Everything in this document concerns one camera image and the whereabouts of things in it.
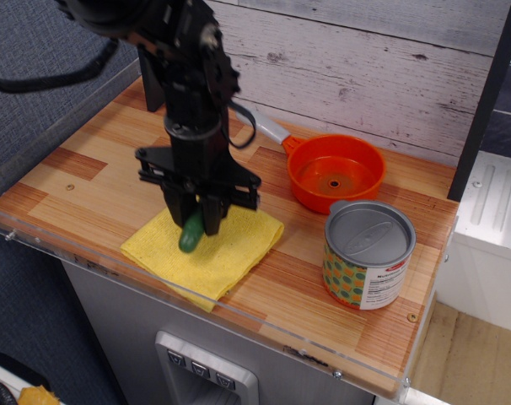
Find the white toy sink unit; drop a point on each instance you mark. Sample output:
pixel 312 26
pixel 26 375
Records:
pixel 475 275

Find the yellow folded towel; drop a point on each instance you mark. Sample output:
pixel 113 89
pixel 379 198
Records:
pixel 217 264

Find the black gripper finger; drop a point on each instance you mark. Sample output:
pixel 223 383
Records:
pixel 214 209
pixel 180 203

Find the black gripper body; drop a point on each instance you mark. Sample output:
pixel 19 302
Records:
pixel 200 162

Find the grey toy fridge cabinet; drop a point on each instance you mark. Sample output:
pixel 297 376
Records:
pixel 127 316

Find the black left shelf post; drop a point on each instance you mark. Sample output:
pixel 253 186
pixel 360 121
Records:
pixel 154 94

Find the orange toy pot grey handle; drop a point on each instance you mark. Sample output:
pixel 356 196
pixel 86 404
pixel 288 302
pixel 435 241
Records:
pixel 327 168

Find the patterned can grey lid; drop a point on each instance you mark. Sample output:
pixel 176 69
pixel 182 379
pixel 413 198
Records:
pixel 368 246

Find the black right shelf post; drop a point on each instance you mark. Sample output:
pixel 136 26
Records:
pixel 495 78

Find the yellow black object corner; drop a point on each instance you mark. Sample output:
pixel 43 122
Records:
pixel 28 395

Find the silver water dispenser panel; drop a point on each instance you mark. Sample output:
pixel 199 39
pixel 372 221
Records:
pixel 194 375

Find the clear acrylic front guard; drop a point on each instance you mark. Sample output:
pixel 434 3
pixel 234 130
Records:
pixel 386 388

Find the black shelf post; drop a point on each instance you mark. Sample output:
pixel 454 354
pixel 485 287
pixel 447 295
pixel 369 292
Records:
pixel 154 94
pixel 495 78

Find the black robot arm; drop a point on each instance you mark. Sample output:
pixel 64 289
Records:
pixel 183 45

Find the green toy pickle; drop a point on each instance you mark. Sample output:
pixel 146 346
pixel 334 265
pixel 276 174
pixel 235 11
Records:
pixel 192 232

